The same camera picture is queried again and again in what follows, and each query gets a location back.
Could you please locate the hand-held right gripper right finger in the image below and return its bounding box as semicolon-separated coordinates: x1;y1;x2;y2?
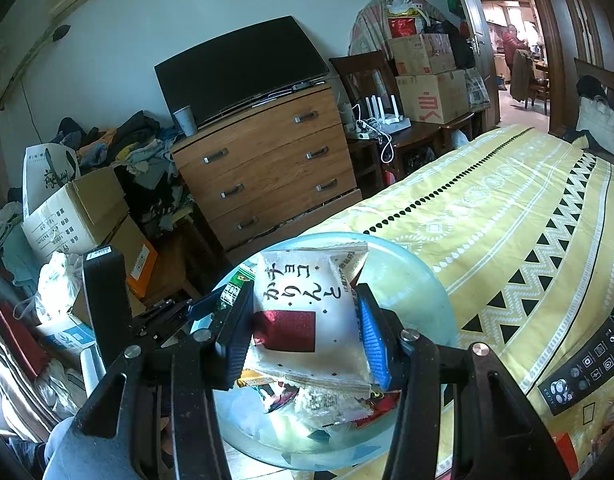
354;284;573;480

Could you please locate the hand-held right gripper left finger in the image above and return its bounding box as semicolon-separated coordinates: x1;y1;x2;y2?
47;280;258;480

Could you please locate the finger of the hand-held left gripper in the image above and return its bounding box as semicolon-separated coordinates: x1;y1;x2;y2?
186;293;229;335

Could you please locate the light blue plastic bowl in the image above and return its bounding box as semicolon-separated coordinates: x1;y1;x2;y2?
207;232;460;472

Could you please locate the white snack packet red square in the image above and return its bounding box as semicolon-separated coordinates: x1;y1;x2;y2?
244;241;373;396

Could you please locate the bowlful of snack packets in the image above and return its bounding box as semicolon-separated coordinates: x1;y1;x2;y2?
219;265;403;433

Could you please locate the orange sided cardboard box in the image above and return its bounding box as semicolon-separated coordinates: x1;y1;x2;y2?
104;215;158;298

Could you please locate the crumpled white plastic bag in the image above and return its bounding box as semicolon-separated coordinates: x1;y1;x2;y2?
34;252;84;322

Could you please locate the blue white carton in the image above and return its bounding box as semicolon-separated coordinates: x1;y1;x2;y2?
37;310;95;357

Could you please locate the large open cardboard box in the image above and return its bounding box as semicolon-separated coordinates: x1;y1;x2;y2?
22;165;130;263

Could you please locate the white calligraphy paper bag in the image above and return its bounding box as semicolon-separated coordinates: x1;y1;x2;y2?
23;144;80;221

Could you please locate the heap of crumpled clothes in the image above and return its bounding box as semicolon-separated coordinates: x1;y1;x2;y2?
52;110;193;233

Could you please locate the wooden drawer dresser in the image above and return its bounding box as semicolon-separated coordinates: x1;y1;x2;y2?
171;82;363;253

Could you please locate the yellow patterned bedsheet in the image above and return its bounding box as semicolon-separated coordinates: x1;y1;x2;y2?
267;125;614;480

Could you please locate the grey cup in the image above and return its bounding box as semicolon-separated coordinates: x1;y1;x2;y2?
173;105;199;137

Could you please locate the dark wooden side table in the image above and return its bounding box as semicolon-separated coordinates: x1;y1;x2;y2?
347;112;475;186

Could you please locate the white power strip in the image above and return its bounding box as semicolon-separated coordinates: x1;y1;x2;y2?
344;117;395;163

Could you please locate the black product box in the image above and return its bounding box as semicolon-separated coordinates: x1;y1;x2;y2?
537;282;614;417

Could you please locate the red flat packet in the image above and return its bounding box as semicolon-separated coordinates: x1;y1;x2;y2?
552;432;580;478

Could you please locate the white router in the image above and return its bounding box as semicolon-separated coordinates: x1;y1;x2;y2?
364;95;412;133

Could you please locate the black flat television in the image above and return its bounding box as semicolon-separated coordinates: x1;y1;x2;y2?
154;16;330;128

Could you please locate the cardboard box red print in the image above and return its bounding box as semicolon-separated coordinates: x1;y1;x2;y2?
397;70;470;125

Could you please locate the dark wooden chair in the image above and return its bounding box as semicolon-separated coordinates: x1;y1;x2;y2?
329;50;403;181

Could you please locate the newspaper print bag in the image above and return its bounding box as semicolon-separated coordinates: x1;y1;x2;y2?
464;67;490;111

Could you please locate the plain brown cardboard box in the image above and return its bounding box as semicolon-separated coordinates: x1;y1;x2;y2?
389;34;455;77

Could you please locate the chair with draped jacket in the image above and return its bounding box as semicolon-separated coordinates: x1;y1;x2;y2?
510;50;548;111

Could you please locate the black hanging garment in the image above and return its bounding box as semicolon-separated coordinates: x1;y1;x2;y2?
427;20;475;68

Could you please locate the white tote bag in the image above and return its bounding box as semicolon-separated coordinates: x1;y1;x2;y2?
576;95;614;156

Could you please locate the red shopping bag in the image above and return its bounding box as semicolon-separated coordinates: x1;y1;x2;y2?
389;17;423;38

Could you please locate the cloth-covered round table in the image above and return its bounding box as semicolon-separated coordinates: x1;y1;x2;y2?
349;0;463;61

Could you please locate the wooden room door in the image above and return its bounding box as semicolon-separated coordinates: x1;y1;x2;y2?
449;0;503;126

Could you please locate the black bag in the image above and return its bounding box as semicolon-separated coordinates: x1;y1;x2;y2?
577;75;608;101

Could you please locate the brown wooden wardrobe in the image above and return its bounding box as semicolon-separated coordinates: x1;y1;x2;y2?
522;0;614;136

